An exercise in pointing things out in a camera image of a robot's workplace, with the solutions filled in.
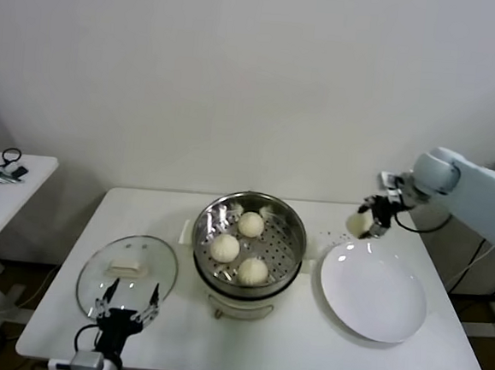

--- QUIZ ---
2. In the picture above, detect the white steamed baozi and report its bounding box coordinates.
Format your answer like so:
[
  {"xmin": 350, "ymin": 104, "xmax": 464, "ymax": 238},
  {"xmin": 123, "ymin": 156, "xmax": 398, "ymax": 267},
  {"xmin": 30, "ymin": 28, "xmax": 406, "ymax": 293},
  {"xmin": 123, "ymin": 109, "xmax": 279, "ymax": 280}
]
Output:
[
  {"xmin": 237, "ymin": 210, "xmax": 267, "ymax": 239},
  {"xmin": 236, "ymin": 255, "xmax": 271, "ymax": 289},
  {"xmin": 344, "ymin": 211, "xmax": 374, "ymax": 239},
  {"xmin": 209, "ymin": 232, "xmax": 243, "ymax": 263}
]

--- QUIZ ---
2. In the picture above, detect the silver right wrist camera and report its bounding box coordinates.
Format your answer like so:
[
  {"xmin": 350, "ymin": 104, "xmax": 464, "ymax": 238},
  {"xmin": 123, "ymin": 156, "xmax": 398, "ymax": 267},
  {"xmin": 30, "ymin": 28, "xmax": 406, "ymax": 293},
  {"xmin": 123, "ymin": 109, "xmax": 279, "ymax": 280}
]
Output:
[{"xmin": 378, "ymin": 171, "xmax": 404, "ymax": 202}]

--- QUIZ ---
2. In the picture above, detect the white round plate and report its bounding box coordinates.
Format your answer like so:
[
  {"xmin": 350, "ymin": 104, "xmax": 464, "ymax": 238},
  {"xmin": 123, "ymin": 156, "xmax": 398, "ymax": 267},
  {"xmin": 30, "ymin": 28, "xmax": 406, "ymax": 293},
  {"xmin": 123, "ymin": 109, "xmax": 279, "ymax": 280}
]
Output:
[{"xmin": 315, "ymin": 238, "xmax": 434, "ymax": 346}]

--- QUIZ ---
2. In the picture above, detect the white side table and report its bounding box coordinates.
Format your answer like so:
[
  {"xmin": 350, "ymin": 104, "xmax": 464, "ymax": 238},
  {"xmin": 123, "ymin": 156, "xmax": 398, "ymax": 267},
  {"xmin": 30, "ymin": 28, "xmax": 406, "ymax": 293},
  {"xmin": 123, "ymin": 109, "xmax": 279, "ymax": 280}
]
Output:
[{"xmin": 0, "ymin": 151, "xmax": 61, "ymax": 338}]

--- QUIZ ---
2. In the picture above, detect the thin white wall cable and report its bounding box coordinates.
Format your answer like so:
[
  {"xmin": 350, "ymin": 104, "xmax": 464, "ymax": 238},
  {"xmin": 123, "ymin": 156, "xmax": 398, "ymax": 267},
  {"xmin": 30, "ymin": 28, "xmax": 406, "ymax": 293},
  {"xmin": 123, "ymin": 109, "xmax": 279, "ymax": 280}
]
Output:
[{"xmin": 447, "ymin": 239, "xmax": 495, "ymax": 294}]

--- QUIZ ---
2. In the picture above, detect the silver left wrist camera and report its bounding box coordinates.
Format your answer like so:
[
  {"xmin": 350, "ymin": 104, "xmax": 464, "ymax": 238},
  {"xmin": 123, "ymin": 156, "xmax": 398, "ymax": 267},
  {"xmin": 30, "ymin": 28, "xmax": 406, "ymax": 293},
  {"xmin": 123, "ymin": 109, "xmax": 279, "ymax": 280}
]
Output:
[{"xmin": 47, "ymin": 348, "xmax": 105, "ymax": 370}]

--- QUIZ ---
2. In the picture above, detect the black cable loop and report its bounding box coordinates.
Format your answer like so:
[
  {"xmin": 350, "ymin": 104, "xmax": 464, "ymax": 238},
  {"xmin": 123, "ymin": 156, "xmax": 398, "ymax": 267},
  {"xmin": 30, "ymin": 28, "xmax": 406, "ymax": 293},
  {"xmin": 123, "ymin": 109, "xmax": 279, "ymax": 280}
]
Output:
[{"xmin": 2, "ymin": 147, "xmax": 23, "ymax": 168}]

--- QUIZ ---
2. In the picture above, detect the white electric cooker base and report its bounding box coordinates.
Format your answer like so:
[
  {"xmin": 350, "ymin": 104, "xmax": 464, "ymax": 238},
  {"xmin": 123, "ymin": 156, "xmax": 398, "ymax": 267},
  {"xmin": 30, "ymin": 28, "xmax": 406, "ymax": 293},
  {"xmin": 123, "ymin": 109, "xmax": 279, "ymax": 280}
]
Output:
[{"xmin": 174, "ymin": 218, "xmax": 322, "ymax": 327}]

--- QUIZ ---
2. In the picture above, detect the stainless steel steamer basket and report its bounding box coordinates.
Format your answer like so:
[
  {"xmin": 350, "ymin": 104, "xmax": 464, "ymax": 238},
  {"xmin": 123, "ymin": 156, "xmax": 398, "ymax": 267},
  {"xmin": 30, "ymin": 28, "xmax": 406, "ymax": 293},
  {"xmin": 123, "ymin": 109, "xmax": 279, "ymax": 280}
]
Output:
[{"xmin": 187, "ymin": 186, "xmax": 312, "ymax": 300}]

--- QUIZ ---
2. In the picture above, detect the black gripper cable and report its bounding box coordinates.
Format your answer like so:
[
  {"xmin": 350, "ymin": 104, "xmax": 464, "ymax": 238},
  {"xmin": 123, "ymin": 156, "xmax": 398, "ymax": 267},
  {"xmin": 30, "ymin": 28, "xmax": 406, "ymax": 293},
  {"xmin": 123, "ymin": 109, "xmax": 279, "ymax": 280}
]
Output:
[
  {"xmin": 74, "ymin": 323, "xmax": 103, "ymax": 355},
  {"xmin": 392, "ymin": 208, "xmax": 452, "ymax": 236}
]

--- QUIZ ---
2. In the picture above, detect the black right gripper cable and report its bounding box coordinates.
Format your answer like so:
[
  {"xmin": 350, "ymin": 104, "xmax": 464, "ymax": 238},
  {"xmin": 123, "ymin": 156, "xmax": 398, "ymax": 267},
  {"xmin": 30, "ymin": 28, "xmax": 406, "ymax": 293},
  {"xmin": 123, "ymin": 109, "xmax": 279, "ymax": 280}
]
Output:
[{"xmin": 392, "ymin": 208, "xmax": 452, "ymax": 236}]

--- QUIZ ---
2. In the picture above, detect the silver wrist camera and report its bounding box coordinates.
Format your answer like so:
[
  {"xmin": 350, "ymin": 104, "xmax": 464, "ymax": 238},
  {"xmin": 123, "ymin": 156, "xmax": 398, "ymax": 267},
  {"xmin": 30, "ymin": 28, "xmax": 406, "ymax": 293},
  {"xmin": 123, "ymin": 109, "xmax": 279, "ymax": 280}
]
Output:
[
  {"xmin": 378, "ymin": 171, "xmax": 404, "ymax": 202},
  {"xmin": 47, "ymin": 348, "xmax": 105, "ymax": 370}
]

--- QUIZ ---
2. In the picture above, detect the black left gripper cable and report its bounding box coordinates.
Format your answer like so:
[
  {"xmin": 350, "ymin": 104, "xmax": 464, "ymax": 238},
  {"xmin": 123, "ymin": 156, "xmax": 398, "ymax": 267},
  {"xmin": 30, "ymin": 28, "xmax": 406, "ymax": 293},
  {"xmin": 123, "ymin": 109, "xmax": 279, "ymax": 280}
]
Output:
[{"xmin": 74, "ymin": 323, "xmax": 103, "ymax": 355}]

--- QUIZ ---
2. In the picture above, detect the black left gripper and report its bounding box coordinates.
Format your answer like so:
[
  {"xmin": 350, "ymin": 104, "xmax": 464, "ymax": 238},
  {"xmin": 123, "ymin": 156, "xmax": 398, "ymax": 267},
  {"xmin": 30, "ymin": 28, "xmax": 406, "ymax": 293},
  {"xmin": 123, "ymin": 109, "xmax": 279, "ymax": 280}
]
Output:
[{"xmin": 90, "ymin": 276, "xmax": 162, "ymax": 361}]

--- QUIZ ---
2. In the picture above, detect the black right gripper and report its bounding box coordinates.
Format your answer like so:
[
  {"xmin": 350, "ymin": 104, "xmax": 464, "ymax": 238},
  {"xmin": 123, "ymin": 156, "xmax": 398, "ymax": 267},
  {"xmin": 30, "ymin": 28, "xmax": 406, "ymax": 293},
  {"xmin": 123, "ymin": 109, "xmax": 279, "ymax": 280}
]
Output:
[{"xmin": 356, "ymin": 193, "xmax": 400, "ymax": 243}]

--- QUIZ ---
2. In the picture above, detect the white floor cable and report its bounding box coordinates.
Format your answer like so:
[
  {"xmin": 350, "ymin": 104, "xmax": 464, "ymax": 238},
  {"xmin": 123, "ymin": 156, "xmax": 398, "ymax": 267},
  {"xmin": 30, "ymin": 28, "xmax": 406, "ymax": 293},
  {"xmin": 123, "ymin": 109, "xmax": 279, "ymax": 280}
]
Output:
[{"xmin": 18, "ymin": 261, "xmax": 61, "ymax": 312}]

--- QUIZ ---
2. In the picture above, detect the round glass pot lid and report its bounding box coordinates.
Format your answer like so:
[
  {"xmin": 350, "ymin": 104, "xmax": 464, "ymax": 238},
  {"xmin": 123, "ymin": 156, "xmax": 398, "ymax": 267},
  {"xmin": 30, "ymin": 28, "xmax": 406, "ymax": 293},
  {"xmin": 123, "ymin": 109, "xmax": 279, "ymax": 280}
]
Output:
[{"xmin": 73, "ymin": 230, "xmax": 182, "ymax": 330}]

